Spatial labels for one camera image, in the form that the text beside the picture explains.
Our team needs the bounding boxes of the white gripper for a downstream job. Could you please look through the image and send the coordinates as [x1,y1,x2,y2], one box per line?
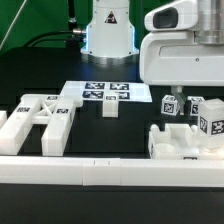
[139,0,224,115]

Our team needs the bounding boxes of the white chair seat part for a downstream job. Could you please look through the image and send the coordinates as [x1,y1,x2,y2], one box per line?
[148,123,206,160]

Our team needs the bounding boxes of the white tagged cube left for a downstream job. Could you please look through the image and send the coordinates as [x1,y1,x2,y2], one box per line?
[161,95,180,116]

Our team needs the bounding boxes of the white tagged cube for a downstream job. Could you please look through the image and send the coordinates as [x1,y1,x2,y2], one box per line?
[188,96,204,116]
[161,95,180,116]

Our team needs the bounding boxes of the white tagged cube right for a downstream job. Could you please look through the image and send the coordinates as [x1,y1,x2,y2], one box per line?
[188,96,204,116]

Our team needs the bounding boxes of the white marker base sheet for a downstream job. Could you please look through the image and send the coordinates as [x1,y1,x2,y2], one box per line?
[60,81,152,103]

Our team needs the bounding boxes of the black vertical pole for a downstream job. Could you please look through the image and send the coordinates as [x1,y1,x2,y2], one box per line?
[67,0,76,23]

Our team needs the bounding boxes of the white front fence bar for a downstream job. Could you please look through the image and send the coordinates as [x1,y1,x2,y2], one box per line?
[0,156,224,187]

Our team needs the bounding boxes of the white fence bar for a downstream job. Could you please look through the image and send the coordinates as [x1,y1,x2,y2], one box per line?
[0,156,224,187]
[0,110,7,129]

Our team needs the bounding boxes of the white left fence bar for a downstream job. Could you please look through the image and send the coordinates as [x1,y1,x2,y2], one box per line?
[0,110,7,129]

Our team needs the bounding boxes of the black cables at base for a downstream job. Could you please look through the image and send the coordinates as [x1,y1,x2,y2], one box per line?
[22,28,88,48]

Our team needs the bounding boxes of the white chair back frame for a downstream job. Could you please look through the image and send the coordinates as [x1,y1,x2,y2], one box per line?
[0,94,83,156]

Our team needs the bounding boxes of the thin white cord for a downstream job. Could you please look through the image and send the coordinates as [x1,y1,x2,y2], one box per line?
[0,0,29,52]

